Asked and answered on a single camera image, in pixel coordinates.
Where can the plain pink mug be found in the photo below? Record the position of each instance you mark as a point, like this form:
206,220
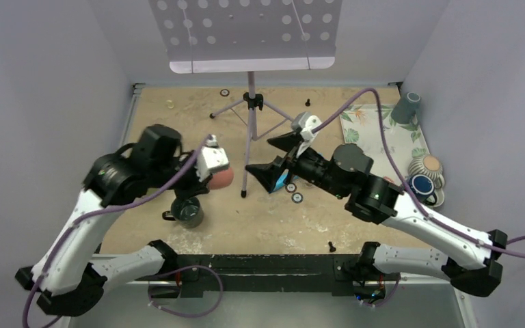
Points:
221,179

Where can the navy blue mug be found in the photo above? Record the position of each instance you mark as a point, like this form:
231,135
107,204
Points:
423,188

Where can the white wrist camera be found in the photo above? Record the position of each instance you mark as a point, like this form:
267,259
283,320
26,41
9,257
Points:
211,159
303,126

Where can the lilac music stand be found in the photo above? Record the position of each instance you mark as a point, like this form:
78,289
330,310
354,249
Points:
248,36

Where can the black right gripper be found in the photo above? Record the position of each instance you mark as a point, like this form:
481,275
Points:
268,173

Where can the round black token lower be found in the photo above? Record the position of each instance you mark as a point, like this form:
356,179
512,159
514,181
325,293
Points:
297,198

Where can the slate blue-grey mug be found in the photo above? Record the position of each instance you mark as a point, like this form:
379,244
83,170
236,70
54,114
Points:
405,110

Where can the black chess pawn near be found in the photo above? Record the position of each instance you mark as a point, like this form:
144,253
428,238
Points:
332,248

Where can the round black token upper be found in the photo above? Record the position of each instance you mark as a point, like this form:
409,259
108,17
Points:
291,188

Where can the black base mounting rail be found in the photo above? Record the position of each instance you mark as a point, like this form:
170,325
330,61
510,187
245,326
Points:
339,275

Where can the dark grey mug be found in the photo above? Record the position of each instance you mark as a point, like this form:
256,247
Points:
188,213

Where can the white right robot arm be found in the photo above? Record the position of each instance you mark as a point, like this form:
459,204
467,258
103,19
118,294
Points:
465,257

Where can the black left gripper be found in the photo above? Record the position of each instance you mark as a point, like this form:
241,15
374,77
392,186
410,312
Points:
195,186

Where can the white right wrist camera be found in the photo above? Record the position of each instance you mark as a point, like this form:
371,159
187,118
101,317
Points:
303,126

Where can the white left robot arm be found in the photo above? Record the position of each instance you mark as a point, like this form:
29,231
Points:
65,282

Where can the striped grey white mug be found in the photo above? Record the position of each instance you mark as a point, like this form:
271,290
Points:
430,166

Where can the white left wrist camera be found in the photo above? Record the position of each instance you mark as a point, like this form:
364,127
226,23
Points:
211,159

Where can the floral white serving tray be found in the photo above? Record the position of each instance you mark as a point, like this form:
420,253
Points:
360,126

